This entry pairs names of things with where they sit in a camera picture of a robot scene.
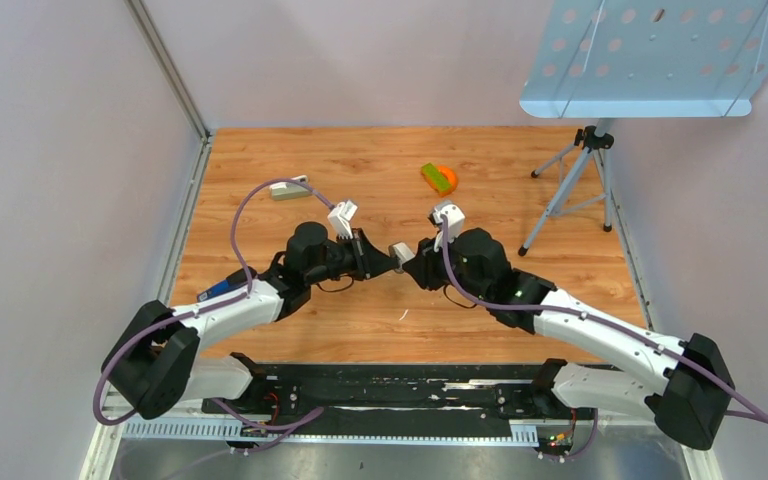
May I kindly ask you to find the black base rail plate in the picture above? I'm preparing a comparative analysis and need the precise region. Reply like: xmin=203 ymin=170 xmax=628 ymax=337
xmin=228 ymin=363 xmax=593 ymax=436

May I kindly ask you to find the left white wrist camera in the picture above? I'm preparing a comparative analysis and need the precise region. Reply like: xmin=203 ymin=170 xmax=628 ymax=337
xmin=327 ymin=199 xmax=358 ymax=239

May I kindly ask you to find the grey tripod stand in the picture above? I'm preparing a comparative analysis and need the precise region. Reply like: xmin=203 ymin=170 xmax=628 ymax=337
xmin=518 ymin=118 xmax=615 ymax=257

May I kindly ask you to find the beige grey stapler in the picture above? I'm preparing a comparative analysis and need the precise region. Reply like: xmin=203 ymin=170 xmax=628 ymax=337
xmin=388 ymin=242 xmax=415 ymax=267

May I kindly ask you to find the green orange tape dispenser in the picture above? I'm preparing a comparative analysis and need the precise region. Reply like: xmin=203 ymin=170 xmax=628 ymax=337
xmin=420 ymin=163 xmax=459 ymax=197

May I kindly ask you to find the light blue perforated tray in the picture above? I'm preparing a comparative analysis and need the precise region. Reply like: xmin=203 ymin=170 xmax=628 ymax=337
xmin=520 ymin=0 xmax=768 ymax=119

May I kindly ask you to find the white slotted cable duct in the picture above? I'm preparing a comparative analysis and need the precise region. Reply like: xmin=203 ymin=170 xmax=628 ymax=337
xmin=121 ymin=417 xmax=539 ymax=447

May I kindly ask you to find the purple cable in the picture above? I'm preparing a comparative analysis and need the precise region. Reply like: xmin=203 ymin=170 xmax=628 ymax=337
xmin=438 ymin=215 xmax=768 ymax=442
xmin=92 ymin=178 xmax=339 ymax=427

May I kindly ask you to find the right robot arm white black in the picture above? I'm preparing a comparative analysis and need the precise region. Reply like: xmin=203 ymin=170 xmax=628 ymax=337
xmin=397 ymin=228 xmax=734 ymax=450

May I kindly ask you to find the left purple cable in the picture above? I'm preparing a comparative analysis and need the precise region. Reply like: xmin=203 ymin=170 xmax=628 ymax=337
xmin=92 ymin=178 xmax=339 ymax=427

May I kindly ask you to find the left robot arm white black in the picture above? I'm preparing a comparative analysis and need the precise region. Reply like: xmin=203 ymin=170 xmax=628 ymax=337
xmin=101 ymin=222 xmax=403 ymax=420

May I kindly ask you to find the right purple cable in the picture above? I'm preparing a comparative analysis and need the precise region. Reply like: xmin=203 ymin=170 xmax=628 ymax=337
xmin=438 ymin=215 xmax=768 ymax=442

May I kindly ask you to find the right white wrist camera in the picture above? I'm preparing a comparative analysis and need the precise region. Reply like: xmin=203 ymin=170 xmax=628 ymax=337
xmin=429 ymin=200 xmax=466 ymax=252

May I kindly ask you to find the small silver stapler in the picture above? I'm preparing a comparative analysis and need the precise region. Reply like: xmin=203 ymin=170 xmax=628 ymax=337
xmin=269 ymin=175 xmax=312 ymax=201

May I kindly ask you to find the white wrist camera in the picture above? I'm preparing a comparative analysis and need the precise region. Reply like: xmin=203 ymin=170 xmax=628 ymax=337
xmin=327 ymin=199 xmax=358 ymax=239
xmin=429 ymin=200 xmax=466 ymax=252

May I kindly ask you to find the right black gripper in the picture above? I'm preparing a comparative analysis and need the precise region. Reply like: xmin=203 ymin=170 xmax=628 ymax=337
xmin=402 ymin=229 xmax=491 ymax=303

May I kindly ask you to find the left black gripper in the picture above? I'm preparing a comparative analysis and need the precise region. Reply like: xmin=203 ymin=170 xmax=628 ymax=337
xmin=306 ymin=228 xmax=396 ymax=286

